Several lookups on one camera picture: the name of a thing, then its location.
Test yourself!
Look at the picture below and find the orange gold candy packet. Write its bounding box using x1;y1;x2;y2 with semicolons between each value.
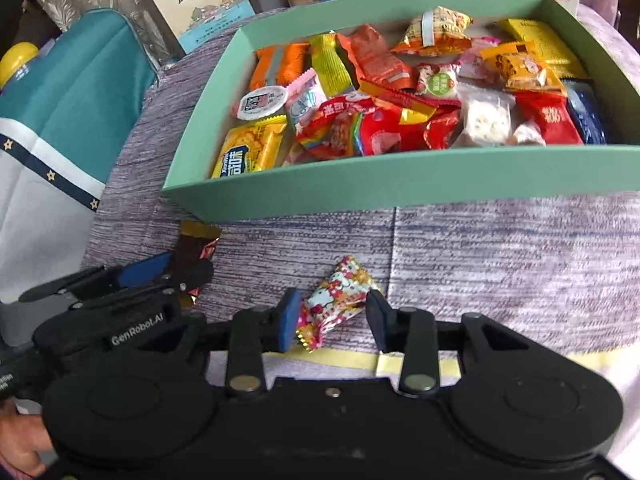
480;40;566;92

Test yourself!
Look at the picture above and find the yellow-green snack packet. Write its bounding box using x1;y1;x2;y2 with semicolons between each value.
309;32;356;98

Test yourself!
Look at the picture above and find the orange foil snack packet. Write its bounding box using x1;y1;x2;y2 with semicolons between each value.
248;42;311;91

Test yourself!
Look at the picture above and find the small white pink candy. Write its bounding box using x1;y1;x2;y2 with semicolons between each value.
510;120;546;147

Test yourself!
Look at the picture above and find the orange-red snack packet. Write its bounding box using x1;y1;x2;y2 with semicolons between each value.
337;24;418;92

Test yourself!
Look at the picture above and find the yellow gold snack packet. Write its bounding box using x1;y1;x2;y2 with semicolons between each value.
497;19;588;81

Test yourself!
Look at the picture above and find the cartoon print candy packet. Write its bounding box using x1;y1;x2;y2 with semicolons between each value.
295;256;385;351

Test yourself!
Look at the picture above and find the round white jelly cup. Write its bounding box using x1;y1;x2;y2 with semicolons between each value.
235;86;291;121

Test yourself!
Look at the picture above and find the purple striped tablecloth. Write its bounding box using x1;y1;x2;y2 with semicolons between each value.
82;5;640;461

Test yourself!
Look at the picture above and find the beige illustrated box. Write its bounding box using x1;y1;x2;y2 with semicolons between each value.
127;0;258;56

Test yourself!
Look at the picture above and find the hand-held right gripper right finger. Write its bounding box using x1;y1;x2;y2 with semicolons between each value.
365;290;533;396

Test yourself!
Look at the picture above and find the red green white candy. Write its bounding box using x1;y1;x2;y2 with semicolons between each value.
416;62;461;101

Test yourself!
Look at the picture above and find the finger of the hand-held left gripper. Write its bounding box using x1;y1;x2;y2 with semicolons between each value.
70;260;216;311
20;252;173;305

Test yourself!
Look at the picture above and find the small pink candy packet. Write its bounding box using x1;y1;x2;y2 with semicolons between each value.
457;37;501;81

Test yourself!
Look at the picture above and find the person's left hand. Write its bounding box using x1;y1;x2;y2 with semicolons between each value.
0;400;56;480

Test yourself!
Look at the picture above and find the red candy packet gold print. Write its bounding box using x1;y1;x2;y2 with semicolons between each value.
515;91;583;146

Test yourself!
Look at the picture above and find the red shiny snack packet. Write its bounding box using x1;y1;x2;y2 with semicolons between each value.
357;110;461;156

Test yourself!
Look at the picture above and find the red yellow-edged snack packet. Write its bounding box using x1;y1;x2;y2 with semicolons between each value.
357;80;438;123

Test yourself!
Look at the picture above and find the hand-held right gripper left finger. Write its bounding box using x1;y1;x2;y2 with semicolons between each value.
225;288;303;396

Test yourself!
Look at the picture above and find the white translucent candy packet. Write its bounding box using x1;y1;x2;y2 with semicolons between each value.
457;85;516;148

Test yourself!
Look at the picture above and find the orange yellow puffy snack packet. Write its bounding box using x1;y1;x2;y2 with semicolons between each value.
391;6;473;56

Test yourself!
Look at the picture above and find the pink patterned snack packet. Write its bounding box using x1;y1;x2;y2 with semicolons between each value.
282;142;321;167

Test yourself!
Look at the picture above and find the brown gold-edged snack packet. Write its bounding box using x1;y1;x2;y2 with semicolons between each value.
170;222;222;308

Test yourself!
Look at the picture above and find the yellow snack packet blue logo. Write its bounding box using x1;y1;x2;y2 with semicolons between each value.
211;116;288;179

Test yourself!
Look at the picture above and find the red rainbow striped packet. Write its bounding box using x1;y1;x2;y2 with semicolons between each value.
296;95;363;161

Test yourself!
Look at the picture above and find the teal white fabric bag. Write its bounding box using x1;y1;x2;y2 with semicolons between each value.
0;7;161;306

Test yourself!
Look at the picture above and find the mint green cardboard box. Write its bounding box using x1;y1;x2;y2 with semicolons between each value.
161;0;640;223

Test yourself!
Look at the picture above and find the pink white candy packet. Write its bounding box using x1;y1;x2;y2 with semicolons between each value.
285;69;328;133

